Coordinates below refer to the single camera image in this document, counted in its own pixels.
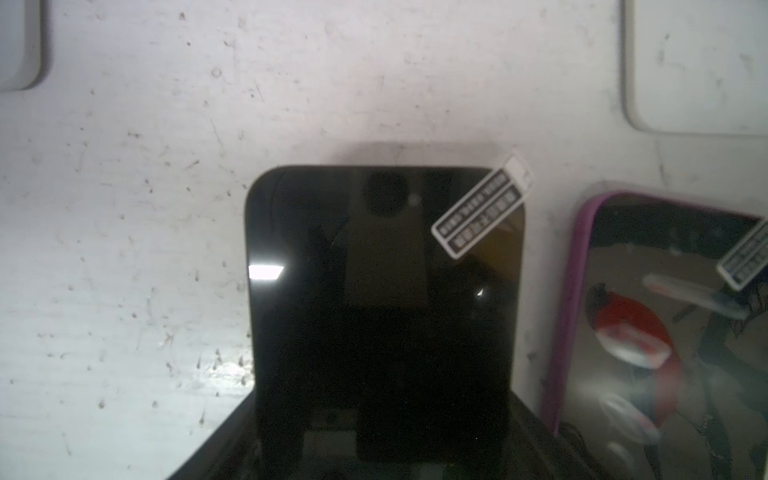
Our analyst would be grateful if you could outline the purple phone with sticker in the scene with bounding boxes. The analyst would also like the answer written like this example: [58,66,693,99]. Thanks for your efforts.
[541,191,767,479]

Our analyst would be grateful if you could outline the white stand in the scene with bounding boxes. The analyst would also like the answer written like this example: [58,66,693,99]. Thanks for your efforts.
[0,0,42,93]
[622,1,767,137]

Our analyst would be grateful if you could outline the white stand back left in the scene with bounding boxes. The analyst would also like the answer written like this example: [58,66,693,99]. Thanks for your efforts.
[0,0,42,93]

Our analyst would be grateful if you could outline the black phone with sticker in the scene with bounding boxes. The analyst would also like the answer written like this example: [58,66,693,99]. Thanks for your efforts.
[245,158,533,479]

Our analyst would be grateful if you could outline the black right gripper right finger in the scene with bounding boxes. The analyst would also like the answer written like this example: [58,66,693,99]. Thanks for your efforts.
[509,392,600,479]

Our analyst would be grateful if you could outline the white stand front centre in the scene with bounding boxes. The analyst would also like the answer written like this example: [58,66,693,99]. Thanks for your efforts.
[622,1,767,137]

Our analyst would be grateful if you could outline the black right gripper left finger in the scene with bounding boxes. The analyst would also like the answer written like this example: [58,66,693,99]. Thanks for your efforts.
[169,392,258,480]

